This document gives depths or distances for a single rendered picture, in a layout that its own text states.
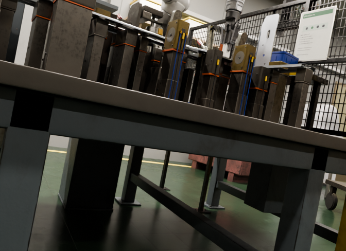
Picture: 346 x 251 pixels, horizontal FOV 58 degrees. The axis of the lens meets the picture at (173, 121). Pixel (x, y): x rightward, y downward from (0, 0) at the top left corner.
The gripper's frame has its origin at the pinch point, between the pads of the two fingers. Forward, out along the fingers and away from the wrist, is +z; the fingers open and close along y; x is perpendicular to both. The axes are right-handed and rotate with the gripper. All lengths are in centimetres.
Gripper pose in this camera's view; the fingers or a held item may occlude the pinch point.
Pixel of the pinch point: (226, 51)
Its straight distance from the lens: 170.1
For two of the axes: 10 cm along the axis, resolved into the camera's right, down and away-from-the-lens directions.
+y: 5.2, 1.0, -8.5
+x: 8.3, 1.6, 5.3
